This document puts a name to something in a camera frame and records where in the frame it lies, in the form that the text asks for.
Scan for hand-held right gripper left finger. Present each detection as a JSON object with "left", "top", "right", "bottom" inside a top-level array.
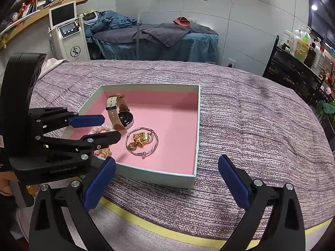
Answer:
[{"left": 29, "top": 157, "right": 117, "bottom": 251}]

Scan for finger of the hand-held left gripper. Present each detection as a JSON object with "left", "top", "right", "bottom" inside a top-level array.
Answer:
[
  {"left": 36, "top": 130, "right": 122, "bottom": 160},
  {"left": 29, "top": 107, "right": 106, "bottom": 136}
]

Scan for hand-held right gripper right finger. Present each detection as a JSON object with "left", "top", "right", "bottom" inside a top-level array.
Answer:
[{"left": 218, "top": 155, "right": 306, "bottom": 251}]

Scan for white pearl necklace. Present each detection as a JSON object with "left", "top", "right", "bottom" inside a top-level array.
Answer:
[{"left": 90, "top": 125, "right": 116, "bottom": 157}]

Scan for chunky gold hoop earrings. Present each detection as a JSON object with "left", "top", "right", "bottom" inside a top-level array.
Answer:
[{"left": 133, "top": 131, "right": 153, "bottom": 147}]

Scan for green box with pink lining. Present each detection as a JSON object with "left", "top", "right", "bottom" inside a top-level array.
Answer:
[{"left": 61, "top": 84, "right": 201, "bottom": 189}]

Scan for person's left hand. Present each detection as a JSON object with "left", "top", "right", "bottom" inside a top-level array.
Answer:
[{"left": 0, "top": 171, "right": 13, "bottom": 196}]

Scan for silver bangle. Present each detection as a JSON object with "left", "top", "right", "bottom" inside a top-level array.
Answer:
[{"left": 126, "top": 127, "right": 159, "bottom": 158}]

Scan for white beauty machine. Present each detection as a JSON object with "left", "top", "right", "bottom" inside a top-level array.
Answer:
[{"left": 48, "top": 0, "right": 91, "bottom": 61}]

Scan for pile of blue bedding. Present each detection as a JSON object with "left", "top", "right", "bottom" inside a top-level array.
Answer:
[{"left": 84, "top": 10, "right": 142, "bottom": 36}]

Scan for green potted plant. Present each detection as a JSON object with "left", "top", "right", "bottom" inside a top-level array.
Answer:
[{"left": 315, "top": 101, "right": 335, "bottom": 134}]

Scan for grey towel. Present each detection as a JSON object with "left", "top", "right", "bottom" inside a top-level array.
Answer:
[{"left": 141, "top": 23, "right": 191, "bottom": 47}]

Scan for black trolley rack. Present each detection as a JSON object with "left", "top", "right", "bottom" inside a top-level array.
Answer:
[{"left": 263, "top": 35, "right": 335, "bottom": 105}]

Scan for blue covered massage bed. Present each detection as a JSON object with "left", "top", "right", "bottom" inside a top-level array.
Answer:
[{"left": 86, "top": 22, "right": 219, "bottom": 64}]

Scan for red cloth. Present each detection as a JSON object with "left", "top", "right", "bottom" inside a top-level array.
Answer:
[{"left": 173, "top": 16, "right": 191, "bottom": 27}]

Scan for dark bottle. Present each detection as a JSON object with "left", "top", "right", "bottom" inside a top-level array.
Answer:
[{"left": 305, "top": 40, "right": 318, "bottom": 70}]

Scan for clear plastic bottle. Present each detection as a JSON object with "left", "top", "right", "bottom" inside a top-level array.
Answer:
[{"left": 313, "top": 38, "right": 327, "bottom": 76}]

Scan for white pump bottle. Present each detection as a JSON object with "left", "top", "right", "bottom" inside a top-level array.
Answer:
[{"left": 284, "top": 30, "right": 297, "bottom": 54}]

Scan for green pump bottle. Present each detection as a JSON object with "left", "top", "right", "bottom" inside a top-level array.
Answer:
[{"left": 296, "top": 27, "right": 312, "bottom": 63}]

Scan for beige strap wristwatch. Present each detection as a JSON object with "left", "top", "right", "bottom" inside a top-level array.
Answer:
[{"left": 105, "top": 93, "right": 135, "bottom": 131}]

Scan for wooden wall shelf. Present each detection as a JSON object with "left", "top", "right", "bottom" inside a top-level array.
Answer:
[{"left": 0, "top": 0, "right": 89, "bottom": 50}]

